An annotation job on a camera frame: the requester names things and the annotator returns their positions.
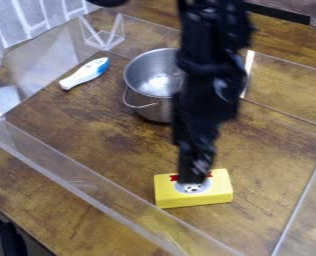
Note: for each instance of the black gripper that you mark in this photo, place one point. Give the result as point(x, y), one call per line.
point(205, 103)

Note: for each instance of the yellow butter block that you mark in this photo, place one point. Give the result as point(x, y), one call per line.
point(173, 195)

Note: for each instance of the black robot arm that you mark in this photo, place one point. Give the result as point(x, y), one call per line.
point(216, 32)

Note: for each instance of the clear acrylic barrier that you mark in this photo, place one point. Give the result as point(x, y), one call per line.
point(80, 156)

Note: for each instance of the stainless steel pot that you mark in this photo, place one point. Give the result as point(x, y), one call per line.
point(153, 80)

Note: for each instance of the black table leg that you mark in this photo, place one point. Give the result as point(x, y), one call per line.
point(13, 242)

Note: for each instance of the black bar at table edge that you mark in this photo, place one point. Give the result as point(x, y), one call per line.
point(276, 13)

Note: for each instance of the white curtain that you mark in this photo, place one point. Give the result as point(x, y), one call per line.
point(27, 18)

